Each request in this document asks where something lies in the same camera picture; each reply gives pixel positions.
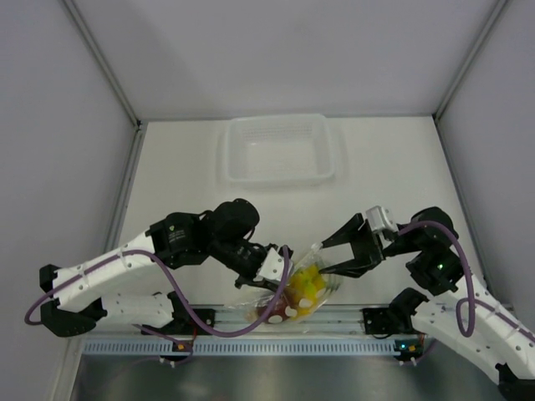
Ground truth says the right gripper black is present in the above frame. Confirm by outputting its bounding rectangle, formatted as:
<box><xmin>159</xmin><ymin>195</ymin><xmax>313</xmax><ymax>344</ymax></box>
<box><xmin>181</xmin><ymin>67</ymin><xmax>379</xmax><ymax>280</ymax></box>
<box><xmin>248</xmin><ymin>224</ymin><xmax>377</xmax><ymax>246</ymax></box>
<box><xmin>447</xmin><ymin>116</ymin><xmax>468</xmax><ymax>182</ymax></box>
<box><xmin>313</xmin><ymin>214</ymin><xmax>422</xmax><ymax>277</ymax></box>

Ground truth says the dark red fake apple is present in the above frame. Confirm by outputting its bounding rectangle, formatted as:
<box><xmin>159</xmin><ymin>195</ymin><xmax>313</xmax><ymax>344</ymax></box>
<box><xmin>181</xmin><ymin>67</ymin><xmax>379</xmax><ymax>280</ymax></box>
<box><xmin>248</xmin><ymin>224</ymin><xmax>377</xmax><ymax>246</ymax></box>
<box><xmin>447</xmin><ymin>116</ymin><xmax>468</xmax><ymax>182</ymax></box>
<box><xmin>253</xmin><ymin>299</ymin><xmax>293</xmax><ymax>324</ymax></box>

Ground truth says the yellow fake banana bunch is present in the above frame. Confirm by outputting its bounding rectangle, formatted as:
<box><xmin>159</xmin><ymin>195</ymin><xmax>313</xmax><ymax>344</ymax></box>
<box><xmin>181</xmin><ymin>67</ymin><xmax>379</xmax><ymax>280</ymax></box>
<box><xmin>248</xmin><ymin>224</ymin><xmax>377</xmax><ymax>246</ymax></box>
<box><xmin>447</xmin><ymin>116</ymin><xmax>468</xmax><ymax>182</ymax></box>
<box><xmin>286</xmin><ymin>264</ymin><xmax>327</xmax><ymax>320</ymax></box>

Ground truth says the clear polka dot zip bag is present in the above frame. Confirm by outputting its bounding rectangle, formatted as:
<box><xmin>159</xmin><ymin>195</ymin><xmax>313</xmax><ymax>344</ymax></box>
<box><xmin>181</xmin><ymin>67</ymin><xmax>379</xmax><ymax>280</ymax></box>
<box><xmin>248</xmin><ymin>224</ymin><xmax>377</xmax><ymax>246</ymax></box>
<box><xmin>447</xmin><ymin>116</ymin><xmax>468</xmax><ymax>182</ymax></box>
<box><xmin>226</xmin><ymin>243</ymin><xmax>342</xmax><ymax>326</ymax></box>

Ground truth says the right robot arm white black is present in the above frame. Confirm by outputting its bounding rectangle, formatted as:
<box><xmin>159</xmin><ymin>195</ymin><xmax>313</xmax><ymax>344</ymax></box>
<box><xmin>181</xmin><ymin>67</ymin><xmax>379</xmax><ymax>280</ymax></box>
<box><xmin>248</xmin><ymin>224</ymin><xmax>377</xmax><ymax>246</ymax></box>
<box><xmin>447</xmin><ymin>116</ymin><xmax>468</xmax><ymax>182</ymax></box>
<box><xmin>322</xmin><ymin>206</ymin><xmax>534</xmax><ymax>400</ymax></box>

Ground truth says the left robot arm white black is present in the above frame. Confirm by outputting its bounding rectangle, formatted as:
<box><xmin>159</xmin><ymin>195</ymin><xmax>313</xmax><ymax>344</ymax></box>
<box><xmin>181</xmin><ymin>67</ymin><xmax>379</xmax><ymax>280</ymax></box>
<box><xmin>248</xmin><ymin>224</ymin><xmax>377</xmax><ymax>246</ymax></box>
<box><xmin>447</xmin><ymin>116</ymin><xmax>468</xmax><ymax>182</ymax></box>
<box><xmin>33</xmin><ymin>198</ymin><xmax>342</xmax><ymax>338</ymax></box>

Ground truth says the white perforated plastic basket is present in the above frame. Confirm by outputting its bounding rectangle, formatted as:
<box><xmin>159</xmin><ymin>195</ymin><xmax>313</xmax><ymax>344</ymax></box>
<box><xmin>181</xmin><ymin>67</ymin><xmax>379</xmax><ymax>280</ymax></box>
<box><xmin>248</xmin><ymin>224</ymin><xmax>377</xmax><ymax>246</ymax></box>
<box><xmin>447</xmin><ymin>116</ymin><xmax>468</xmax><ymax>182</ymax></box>
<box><xmin>222</xmin><ymin>114</ymin><xmax>336</xmax><ymax>188</ymax></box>

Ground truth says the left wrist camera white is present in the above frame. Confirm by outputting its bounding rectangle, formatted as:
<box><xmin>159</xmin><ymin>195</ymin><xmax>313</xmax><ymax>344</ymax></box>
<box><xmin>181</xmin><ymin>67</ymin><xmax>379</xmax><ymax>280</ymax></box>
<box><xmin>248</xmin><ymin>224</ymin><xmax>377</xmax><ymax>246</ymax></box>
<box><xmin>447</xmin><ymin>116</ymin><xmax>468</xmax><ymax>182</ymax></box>
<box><xmin>255</xmin><ymin>260</ymin><xmax>285</xmax><ymax>284</ymax></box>

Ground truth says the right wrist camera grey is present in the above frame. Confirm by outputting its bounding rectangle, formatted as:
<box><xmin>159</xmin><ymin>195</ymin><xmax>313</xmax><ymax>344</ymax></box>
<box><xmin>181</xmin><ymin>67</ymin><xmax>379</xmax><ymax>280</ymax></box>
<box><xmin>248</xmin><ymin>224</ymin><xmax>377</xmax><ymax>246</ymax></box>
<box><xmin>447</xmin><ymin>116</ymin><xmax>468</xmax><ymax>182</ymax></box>
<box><xmin>365</xmin><ymin>206</ymin><xmax>399</xmax><ymax>242</ymax></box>

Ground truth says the aluminium mounting rail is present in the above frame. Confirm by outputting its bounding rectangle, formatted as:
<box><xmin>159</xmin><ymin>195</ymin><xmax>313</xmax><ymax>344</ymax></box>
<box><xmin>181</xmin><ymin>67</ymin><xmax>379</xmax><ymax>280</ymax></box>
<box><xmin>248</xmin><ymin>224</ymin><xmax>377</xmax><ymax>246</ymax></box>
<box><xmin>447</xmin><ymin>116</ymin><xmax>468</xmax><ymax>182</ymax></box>
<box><xmin>183</xmin><ymin>303</ymin><xmax>519</xmax><ymax>335</ymax></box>

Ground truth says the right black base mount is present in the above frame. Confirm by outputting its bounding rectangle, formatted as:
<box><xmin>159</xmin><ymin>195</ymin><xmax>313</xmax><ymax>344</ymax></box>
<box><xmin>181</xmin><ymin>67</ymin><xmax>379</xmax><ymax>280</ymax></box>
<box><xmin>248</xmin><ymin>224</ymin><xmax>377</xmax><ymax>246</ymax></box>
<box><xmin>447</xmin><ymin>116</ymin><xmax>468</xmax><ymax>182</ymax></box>
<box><xmin>362</xmin><ymin>287</ymin><xmax>429</xmax><ymax>337</ymax></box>

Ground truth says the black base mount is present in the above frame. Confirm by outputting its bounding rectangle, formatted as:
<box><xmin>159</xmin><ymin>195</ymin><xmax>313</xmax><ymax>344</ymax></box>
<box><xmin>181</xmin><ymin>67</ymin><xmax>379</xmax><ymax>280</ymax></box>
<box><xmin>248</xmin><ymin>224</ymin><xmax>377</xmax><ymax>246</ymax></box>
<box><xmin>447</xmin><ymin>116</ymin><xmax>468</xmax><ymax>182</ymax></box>
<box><xmin>143</xmin><ymin>308</ymin><xmax>217</xmax><ymax>336</ymax></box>
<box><xmin>362</xmin><ymin>287</ymin><xmax>429</xmax><ymax>337</ymax></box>

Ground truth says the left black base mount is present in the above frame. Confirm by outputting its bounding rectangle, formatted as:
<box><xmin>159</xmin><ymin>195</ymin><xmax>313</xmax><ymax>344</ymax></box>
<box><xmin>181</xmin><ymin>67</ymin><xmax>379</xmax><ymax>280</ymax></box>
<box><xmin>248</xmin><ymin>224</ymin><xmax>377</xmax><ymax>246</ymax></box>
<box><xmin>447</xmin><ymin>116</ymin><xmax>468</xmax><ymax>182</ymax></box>
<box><xmin>143</xmin><ymin>308</ymin><xmax>217</xmax><ymax>336</ymax></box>

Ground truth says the white slotted cable duct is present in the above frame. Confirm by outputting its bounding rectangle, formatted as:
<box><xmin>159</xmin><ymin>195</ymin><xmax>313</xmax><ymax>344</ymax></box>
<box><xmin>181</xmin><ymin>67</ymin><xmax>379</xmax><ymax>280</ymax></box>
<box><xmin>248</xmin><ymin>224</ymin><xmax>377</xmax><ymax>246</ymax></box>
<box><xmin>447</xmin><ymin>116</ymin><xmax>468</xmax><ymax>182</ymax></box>
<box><xmin>83</xmin><ymin>338</ymin><xmax>408</xmax><ymax>356</ymax></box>

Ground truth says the aluminium frame post right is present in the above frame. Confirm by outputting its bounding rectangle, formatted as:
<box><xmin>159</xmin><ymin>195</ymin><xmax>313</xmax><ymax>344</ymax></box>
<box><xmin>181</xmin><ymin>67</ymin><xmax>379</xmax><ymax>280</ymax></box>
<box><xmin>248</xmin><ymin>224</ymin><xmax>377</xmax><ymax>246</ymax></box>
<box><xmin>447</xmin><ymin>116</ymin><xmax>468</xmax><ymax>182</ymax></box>
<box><xmin>432</xmin><ymin>0</ymin><xmax>512</xmax><ymax>123</ymax></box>

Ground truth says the aluminium frame post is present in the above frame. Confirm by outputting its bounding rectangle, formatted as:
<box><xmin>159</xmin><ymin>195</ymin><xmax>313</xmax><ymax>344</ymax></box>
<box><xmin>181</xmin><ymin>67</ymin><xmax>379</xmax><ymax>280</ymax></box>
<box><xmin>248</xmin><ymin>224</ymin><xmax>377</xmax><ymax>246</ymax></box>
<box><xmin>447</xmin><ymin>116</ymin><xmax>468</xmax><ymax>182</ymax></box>
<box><xmin>432</xmin><ymin>0</ymin><xmax>512</xmax><ymax>123</ymax></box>
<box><xmin>59</xmin><ymin>0</ymin><xmax>141</xmax><ymax>128</ymax></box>

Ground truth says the aluminium frame post left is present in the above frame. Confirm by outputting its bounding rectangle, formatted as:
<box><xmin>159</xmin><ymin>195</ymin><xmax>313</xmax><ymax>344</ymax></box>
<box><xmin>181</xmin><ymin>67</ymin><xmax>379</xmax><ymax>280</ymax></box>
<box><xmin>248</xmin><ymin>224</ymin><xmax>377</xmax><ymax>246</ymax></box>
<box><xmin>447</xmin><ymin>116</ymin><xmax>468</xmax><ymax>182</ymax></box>
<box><xmin>59</xmin><ymin>0</ymin><xmax>141</xmax><ymax>128</ymax></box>

